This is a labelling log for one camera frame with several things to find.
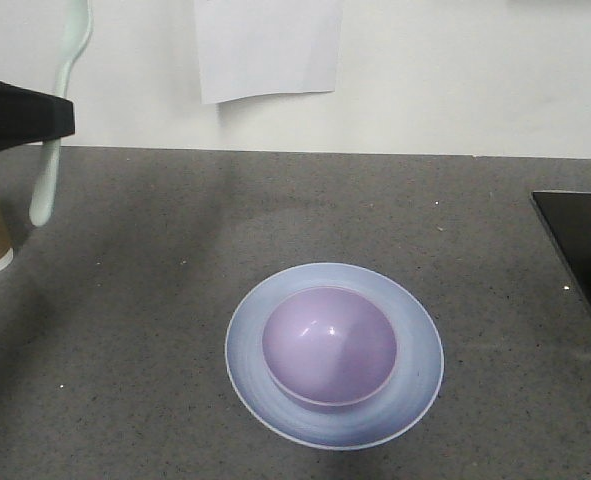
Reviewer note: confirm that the light blue plate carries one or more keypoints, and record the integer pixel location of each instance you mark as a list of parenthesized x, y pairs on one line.
[(399, 406)]

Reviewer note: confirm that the pale green plastic spoon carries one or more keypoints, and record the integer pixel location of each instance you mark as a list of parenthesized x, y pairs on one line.
[(77, 32)]

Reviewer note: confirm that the black glass gas hob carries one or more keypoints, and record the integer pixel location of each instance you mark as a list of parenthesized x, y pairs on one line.
[(566, 216)]

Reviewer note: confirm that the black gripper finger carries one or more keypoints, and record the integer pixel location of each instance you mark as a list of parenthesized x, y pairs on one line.
[(26, 116)]

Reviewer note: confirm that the white paper sheet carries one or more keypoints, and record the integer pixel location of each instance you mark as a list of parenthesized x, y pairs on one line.
[(250, 48)]

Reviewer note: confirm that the purple plastic bowl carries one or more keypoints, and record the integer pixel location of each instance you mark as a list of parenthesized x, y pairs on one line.
[(329, 347)]

